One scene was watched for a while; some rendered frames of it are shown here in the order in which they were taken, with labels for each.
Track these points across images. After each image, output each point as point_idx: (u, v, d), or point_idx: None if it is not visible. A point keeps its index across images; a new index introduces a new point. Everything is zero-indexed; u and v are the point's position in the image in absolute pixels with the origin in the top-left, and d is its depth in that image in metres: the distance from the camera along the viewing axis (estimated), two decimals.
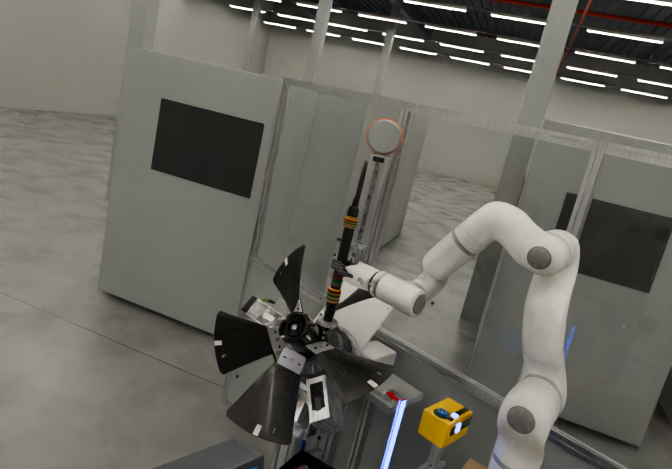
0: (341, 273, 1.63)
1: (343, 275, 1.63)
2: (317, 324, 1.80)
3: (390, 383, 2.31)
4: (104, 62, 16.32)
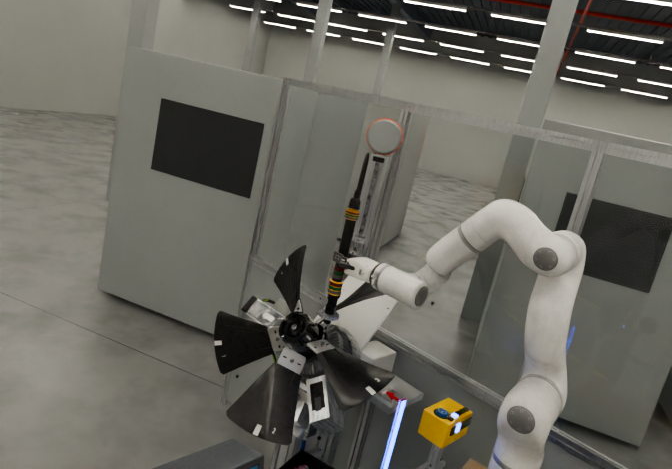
0: (343, 265, 1.62)
1: (345, 267, 1.62)
2: (305, 346, 1.76)
3: (390, 383, 2.31)
4: (104, 62, 16.32)
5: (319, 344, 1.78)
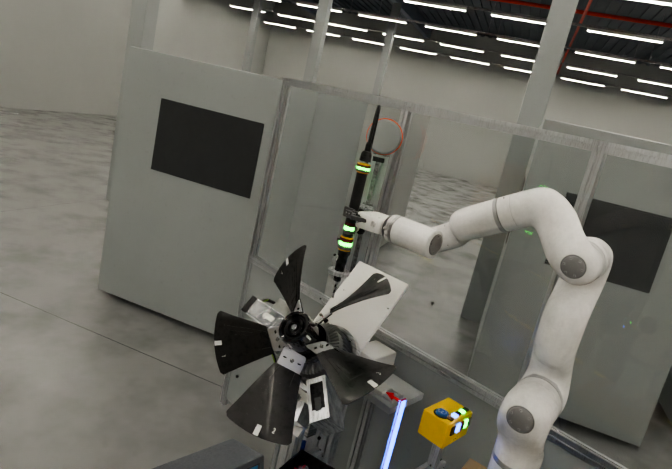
0: (354, 218, 1.59)
1: (356, 220, 1.59)
2: (305, 346, 1.76)
3: (390, 383, 2.31)
4: (104, 62, 16.32)
5: (319, 345, 1.78)
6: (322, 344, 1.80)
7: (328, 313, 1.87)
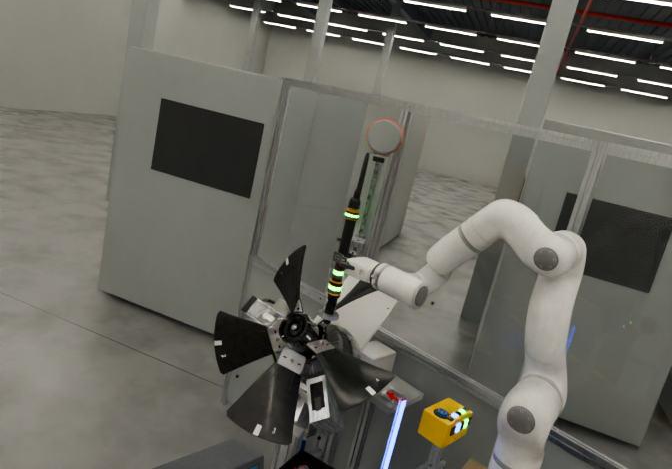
0: (343, 265, 1.62)
1: (345, 267, 1.62)
2: (283, 346, 1.79)
3: (390, 383, 2.31)
4: (104, 62, 16.32)
5: (294, 357, 1.79)
6: (298, 359, 1.80)
7: (331, 348, 1.78)
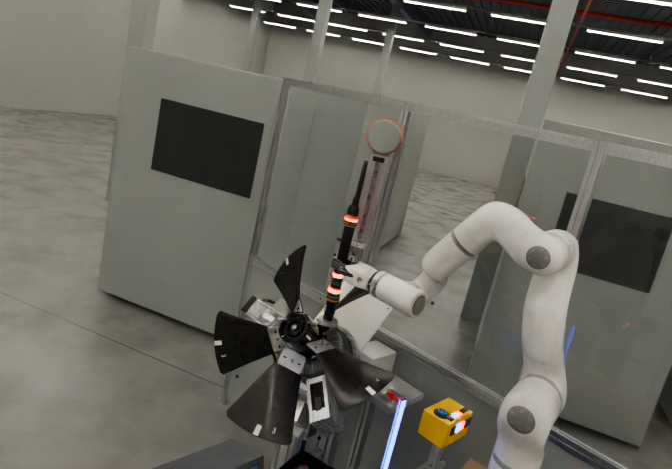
0: (341, 272, 1.63)
1: (343, 274, 1.63)
2: (283, 346, 1.79)
3: (390, 383, 2.31)
4: (104, 62, 16.32)
5: (294, 357, 1.79)
6: (298, 359, 1.80)
7: (331, 348, 1.78)
